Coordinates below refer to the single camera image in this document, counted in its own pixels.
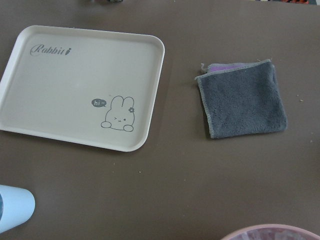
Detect light blue plastic cup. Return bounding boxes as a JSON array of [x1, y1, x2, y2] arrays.
[[0, 185, 36, 233]]

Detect cream rabbit tray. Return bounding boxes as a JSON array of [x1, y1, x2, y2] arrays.
[[0, 25, 165, 152]]

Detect grey folded cloth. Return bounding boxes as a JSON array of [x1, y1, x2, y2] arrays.
[[195, 59, 288, 139]]

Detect pink bowl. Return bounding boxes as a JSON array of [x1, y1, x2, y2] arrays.
[[222, 224, 320, 240]]

